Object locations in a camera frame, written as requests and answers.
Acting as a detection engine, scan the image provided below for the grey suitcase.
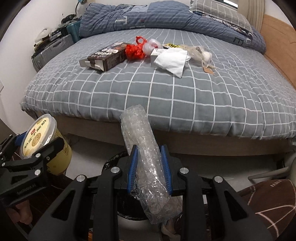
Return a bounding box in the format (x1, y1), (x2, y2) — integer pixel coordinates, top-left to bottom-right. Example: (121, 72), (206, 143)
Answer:
(31, 34), (74, 72)

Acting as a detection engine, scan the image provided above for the grey checkered bed sheet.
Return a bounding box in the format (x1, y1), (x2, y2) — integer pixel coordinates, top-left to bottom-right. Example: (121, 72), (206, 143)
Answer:
(20, 29), (295, 139)

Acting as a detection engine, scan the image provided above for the teal plastic crate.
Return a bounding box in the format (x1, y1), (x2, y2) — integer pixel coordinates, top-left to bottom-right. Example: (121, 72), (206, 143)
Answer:
(66, 21), (80, 43)

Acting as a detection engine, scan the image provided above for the black lined trash bin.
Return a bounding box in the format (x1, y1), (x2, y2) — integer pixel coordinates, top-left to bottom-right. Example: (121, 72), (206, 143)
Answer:
(102, 150), (182, 224)

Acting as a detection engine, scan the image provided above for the person's left hand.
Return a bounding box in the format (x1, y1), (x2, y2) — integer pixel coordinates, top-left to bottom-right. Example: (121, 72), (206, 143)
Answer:
(6, 200), (33, 225)

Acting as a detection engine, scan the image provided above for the brown paper tag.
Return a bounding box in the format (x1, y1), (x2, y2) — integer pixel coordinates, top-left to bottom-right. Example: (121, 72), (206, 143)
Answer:
(203, 65), (215, 75)

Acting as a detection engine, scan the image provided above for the pink white plastic bag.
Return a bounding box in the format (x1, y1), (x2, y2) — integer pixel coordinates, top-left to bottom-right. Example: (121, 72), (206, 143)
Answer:
(142, 39), (163, 56)

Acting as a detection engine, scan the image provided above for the beige curtain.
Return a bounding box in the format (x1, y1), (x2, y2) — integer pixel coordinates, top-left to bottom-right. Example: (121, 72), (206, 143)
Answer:
(237, 0), (265, 31)

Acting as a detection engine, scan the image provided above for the translucent bag with barcode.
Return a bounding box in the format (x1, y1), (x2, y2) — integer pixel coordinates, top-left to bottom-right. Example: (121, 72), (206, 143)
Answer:
(180, 45), (212, 65)

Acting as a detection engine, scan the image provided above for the white earphone box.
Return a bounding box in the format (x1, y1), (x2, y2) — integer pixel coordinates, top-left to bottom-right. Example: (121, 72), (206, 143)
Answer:
(150, 48), (167, 66)

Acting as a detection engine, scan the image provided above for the wooden headboard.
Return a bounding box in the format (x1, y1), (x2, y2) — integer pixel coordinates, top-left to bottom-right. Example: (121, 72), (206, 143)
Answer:
(260, 15), (296, 86)

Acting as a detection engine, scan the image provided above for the red plastic bag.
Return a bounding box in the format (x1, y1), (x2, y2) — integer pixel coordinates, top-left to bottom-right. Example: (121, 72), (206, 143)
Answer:
(125, 36), (147, 60)

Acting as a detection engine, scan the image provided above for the clutter pile on suitcase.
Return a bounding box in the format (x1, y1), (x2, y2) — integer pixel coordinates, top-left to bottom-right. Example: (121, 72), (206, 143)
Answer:
(34, 14), (81, 53)

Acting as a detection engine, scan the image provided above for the blue striped quilt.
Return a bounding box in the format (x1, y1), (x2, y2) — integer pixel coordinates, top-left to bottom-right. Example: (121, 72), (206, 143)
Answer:
(79, 1), (266, 54)

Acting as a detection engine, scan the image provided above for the brown cookie box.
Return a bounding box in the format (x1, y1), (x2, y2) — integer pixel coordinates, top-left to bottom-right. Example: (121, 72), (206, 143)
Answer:
(79, 42), (128, 72)

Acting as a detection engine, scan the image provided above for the grey checkered pillow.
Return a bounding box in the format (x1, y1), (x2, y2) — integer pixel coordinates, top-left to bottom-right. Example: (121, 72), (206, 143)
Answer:
(190, 0), (253, 33)

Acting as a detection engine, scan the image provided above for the yellow snack wrapper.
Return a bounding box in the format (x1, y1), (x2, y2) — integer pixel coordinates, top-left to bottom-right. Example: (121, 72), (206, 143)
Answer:
(163, 43), (181, 49)

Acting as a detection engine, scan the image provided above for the white tissue paper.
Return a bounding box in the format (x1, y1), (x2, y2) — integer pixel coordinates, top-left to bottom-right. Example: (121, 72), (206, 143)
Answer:
(154, 48), (191, 78)

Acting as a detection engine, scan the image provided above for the dark framed window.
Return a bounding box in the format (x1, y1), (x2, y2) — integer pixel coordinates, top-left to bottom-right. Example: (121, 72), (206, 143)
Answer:
(222, 0), (238, 9)

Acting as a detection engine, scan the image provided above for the wooden bed frame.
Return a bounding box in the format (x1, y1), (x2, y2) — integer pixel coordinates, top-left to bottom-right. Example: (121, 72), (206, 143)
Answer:
(55, 115), (295, 156)

